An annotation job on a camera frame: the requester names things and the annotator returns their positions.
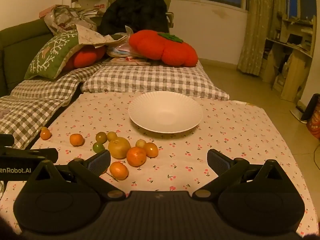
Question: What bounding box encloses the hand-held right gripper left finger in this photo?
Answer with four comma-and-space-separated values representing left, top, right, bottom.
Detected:
26, 149, 127, 202

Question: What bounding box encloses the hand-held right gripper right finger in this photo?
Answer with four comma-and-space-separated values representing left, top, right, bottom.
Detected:
192, 149, 292, 200

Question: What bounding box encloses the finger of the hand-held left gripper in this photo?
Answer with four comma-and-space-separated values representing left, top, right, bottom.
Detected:
0, 134, 14, 147
0, 148, 59, 166

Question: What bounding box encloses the small orange tangerine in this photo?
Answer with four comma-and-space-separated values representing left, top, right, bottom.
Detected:
40, 127, 52, 141

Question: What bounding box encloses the large yellow pear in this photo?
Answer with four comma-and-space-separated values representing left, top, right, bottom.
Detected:
108, 137, 131, 159

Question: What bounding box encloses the orange tomato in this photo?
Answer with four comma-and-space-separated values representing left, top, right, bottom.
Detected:
144, 142, 159, 158

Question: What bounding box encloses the white ribbed plate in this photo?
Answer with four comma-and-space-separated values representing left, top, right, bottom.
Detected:
128, 91, 203, 133

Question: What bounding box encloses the cherry print tablecloth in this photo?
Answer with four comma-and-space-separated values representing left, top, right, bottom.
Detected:
0, 91, 319, 235

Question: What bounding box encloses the grey checked blanket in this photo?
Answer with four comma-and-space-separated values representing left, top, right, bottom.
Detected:
0, 62, 105, 150

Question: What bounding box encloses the green sofa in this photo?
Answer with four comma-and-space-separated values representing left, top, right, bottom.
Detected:
0, 19, 54, 98

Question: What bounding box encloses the green embroidered cushion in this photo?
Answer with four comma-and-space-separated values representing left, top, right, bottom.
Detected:
24, 29, 83, 80

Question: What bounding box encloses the grey checked pillow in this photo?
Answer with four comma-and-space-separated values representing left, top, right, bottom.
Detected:
80, 61, 230, 101

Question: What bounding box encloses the flat pink book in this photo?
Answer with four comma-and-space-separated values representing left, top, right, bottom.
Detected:
102, 57, 152, 67

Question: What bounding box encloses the orange patterned object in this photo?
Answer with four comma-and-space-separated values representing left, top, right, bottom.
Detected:
307, 115, 320, 139

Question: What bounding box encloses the small orange cushion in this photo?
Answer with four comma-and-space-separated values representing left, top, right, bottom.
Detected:
62, 45, 107, 71

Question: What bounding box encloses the beige floral cloth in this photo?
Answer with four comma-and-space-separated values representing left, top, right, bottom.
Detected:
75, 24, 128, 48

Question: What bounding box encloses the wooden shelf unit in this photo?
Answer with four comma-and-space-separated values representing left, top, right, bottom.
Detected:
260, 12, 318, 103

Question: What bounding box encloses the large orange persimmon cushion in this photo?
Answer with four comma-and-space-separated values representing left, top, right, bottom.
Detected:
129, 29, 199, 67

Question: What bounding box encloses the floral cloth bag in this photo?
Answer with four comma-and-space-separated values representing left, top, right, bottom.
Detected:
44, 5, 98, 34

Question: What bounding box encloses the chair back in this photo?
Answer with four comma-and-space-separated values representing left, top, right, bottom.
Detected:
165, 11, 174, 30

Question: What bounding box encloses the black coat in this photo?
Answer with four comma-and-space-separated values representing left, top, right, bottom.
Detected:
99, 0, 170, 36

